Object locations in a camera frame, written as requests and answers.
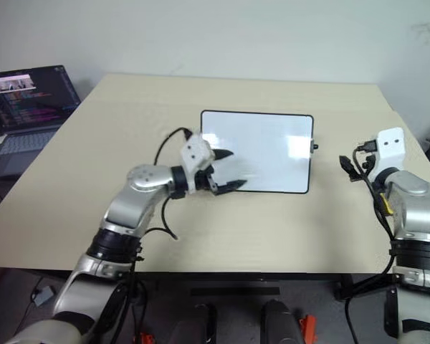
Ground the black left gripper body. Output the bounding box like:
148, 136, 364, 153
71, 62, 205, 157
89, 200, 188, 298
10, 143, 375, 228
195, 165, 219, 194

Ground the black framed whiteboard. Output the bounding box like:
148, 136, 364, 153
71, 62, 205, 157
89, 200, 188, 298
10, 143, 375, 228
199, 110, 315, 194

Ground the dark rounded wide shape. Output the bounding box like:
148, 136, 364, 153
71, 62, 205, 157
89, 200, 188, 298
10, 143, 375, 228
261, 299, 302, 344

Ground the dark rounded narrow shape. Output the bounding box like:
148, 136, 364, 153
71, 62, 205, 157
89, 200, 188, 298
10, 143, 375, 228
171, 303, 218, 344

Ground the grey open laptop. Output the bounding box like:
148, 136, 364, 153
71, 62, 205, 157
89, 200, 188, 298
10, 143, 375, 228
0, 64, 82, 179

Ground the grey power adapter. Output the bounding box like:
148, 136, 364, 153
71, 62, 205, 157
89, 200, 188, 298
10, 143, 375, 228
32, 286, 54, 306

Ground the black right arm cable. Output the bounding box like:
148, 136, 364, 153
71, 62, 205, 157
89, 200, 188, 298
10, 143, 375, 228
345, 140, 397, 344

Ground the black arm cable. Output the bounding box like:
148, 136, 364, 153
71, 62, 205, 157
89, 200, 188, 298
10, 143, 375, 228
345, 140, 397, 344
128, 127, 194, 344

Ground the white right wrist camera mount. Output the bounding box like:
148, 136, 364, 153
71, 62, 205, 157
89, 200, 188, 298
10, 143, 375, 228
371, 126, 406, 180

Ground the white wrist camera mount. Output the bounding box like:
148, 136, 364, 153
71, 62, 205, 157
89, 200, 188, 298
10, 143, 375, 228
180, 133, 216, 195
371, 126, 406, 180

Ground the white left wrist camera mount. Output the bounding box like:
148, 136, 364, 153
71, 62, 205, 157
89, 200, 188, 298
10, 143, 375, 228
180, 133, 216, 195

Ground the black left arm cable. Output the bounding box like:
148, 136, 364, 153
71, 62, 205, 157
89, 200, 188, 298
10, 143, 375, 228
128, 127, 194, 344

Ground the black table frame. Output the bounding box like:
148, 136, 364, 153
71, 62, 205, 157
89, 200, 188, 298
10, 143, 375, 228
143, 272, 395, 300

